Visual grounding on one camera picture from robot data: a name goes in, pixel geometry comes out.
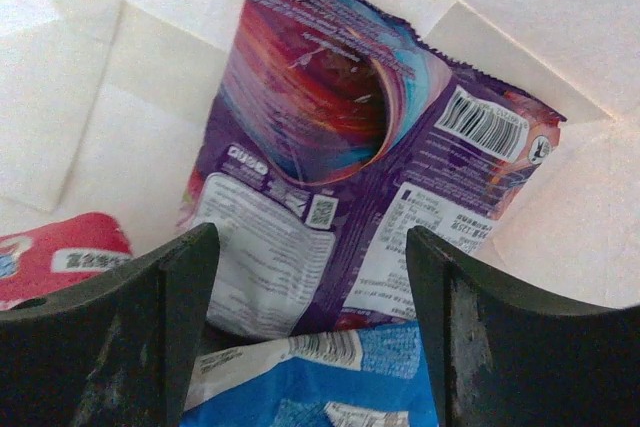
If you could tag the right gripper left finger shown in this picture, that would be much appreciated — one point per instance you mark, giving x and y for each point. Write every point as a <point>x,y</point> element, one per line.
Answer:
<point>115,350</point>

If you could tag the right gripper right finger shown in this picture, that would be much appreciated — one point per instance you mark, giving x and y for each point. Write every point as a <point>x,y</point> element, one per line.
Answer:
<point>502,352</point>

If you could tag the small red candy pack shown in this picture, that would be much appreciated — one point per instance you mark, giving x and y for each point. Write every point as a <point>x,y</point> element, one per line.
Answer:
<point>55,256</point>

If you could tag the blue white snack bag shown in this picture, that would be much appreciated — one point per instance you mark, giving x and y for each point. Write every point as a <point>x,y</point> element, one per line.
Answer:
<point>365,377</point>

